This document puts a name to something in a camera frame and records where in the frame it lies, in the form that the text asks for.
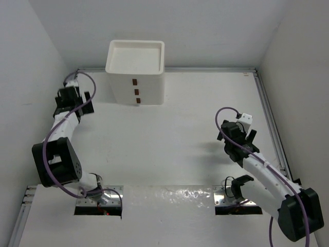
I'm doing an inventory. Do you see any purple cable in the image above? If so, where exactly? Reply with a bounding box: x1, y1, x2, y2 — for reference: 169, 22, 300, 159
215, 107, 310, 247
42, 72, 123, 206

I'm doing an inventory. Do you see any aluminium frame rail right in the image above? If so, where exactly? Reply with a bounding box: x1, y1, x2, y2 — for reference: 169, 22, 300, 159
253, 70, 302, 185

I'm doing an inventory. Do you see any metal base plate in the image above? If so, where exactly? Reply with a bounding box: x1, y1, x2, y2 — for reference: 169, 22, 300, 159
213, 185, 256, 207
76, 185, 123, 207

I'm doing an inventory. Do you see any aluminium frame rail left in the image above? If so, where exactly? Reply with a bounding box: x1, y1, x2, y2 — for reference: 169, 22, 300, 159
7, 68, 79, 247

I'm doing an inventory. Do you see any aluminium frame rail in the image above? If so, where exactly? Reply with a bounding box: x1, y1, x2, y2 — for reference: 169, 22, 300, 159
253, 70, 302, 185
7, 68, 79, 247

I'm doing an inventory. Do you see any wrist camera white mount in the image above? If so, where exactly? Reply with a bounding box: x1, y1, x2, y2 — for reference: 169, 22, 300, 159
236, 113, 253, 134
63, 79, 79, 87

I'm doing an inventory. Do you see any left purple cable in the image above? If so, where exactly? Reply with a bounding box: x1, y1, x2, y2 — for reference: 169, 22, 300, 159
42, 72, 123, 206

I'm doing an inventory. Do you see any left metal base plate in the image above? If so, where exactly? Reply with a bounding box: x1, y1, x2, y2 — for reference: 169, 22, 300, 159
76, 185, 123, 207

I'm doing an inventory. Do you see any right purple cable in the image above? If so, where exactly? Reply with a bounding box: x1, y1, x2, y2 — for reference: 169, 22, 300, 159
215, 107, 310, 247

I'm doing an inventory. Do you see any white drawer container box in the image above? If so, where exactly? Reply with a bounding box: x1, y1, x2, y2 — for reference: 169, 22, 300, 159
105, 40, 165, 105

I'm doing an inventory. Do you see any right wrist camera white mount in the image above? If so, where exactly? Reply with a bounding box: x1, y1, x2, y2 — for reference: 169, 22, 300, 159
236, 113, 253, 134

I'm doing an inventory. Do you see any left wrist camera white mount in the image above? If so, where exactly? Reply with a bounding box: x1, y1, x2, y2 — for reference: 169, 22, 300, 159
63, 79, 79, 87

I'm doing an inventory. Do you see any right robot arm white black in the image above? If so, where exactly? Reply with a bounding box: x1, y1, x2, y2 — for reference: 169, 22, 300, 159
217, 120, 324, 242

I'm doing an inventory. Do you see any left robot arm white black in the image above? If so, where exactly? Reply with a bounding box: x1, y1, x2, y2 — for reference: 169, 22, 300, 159
32, 84, 102, 198

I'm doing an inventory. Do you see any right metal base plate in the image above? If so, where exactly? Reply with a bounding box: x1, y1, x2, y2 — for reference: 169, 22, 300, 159
213, 185, 256, 207

